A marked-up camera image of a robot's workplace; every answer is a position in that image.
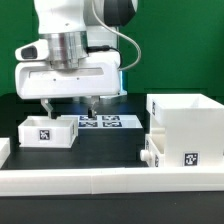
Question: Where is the white drawer box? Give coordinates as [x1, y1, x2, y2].
[140, 134, 165, 167]
[18, 116, 78, 148]

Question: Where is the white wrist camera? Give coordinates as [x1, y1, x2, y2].
[15, 39, 50, 61]

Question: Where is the white drawer cabinet frame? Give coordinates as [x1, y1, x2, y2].
[146, 94, 224, 167]

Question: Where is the white fiducial marker sheet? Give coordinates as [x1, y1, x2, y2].
[61, 114, 144, 130]

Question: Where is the white fence rail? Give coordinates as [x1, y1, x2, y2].
[0, 138, 10, 169]
[0, 167, 224, 196]

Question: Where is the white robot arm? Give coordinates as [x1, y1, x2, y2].
[15, 0, 138, 117]

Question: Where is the white left fence rail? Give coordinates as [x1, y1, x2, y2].
[0, 138, 10, 169]

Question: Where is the white front fence rail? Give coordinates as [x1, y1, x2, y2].
[0, 167, 224, 196]

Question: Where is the white hanging cable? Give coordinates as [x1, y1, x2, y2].
[90, 0, 142, 72]

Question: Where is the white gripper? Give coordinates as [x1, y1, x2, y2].
[15, 51, 120, 119]

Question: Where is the white rear drawer box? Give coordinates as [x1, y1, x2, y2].
[18, 116, 78, 148]

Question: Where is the white front drawer box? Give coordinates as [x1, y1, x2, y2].
[140, 134, 165, 167]

